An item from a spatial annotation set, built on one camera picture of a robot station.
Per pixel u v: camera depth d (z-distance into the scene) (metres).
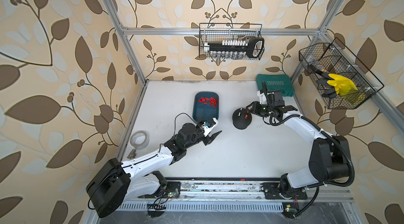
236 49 0.86
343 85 0.69
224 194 0.74
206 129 0.66
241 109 0.91
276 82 1.12
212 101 1.08
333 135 0.47
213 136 0.70
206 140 0.69
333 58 0.79
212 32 0.91
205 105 1.07
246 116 0.88
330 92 0.64
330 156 0.44
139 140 0.92
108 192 0.41
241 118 0.90
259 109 0.78
